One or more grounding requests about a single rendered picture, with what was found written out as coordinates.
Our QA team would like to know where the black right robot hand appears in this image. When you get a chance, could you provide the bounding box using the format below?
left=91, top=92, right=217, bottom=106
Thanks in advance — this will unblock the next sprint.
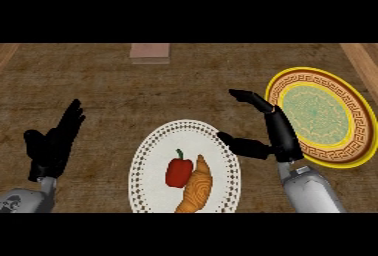
left=215, top=88, right=305, bottom=163

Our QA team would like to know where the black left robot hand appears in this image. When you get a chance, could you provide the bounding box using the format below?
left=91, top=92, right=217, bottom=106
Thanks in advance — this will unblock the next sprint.
left=22, top=98, right=87, bottom=183

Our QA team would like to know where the yellow rimmed patterned plate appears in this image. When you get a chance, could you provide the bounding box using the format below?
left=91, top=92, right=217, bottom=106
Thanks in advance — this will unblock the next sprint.
left=262, top=66, right=378, bottom=169

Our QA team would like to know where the white oval dotted placemat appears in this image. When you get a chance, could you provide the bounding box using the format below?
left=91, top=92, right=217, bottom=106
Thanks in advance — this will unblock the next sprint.
left=127, top=119, right=242, bottom=214

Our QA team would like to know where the red bell pepper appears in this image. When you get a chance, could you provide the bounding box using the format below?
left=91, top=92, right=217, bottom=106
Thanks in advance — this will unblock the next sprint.
left=164, top=148, right=195, bottom=189

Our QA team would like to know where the golden brown croissant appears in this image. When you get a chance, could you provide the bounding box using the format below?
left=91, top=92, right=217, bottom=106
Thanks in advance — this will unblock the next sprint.
left=174, top=154, right=214, bottom=214

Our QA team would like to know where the pale pink rectangular block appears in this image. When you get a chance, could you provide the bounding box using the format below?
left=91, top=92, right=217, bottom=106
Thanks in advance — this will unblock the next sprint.
left=128, top=43, right=171, bottom=65

